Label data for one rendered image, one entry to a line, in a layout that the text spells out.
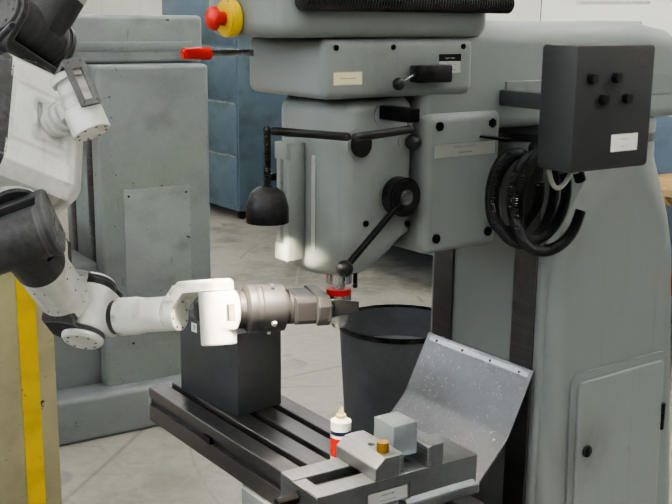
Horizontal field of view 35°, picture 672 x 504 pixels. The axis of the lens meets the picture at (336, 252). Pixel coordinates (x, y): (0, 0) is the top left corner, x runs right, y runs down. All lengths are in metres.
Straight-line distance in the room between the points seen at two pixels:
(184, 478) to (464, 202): 2.50
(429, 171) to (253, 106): 7.36
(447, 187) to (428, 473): 0.51
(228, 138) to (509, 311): 7.27
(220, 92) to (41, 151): 7.55
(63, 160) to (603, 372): 1.15
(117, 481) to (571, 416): 2.42
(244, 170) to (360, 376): 5.47
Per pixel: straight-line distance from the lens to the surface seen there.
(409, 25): 1.83
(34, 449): 3.73
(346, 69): 1.77
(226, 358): 2.29
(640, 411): 2.37
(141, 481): 4.24
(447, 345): 2.31
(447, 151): 1.92
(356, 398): 3.99
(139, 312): 1.97
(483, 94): 1.98
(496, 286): 2.19
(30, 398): 3.66
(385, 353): 3.85
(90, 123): 1.81
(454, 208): 1.95
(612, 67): 1.84
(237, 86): 9.15
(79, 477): 4.31
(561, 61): 1.79
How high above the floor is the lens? 1.77
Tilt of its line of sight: 13 degrees down
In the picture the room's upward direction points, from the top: 1 degrees clockwise
